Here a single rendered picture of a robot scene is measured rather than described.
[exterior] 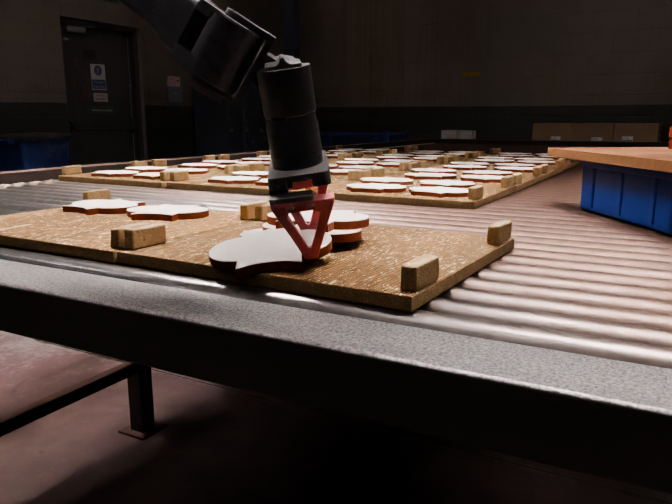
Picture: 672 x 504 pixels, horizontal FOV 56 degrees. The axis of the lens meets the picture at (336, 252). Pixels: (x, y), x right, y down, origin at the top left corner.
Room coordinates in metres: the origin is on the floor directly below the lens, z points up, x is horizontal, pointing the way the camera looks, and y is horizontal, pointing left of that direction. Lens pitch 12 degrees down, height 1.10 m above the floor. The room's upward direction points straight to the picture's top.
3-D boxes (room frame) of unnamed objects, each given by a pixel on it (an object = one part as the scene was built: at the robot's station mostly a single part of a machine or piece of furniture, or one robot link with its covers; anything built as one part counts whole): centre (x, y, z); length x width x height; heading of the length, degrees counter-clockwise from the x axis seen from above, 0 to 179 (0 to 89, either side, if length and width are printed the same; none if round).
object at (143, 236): (0.82, 0.25, 0.95); 0.06 x 0.02 x 0.03; 149
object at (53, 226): (1.04, 0.37, 0.93); 0.41 x 0.35 x 0.02; 60
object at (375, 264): (0.83, 0.01, 0.93); 0.41 x 0.35 x 0.02; 59
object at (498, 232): (0.85, -0.22, 0.95); 0.06 x 0.02 x 0.03; 149
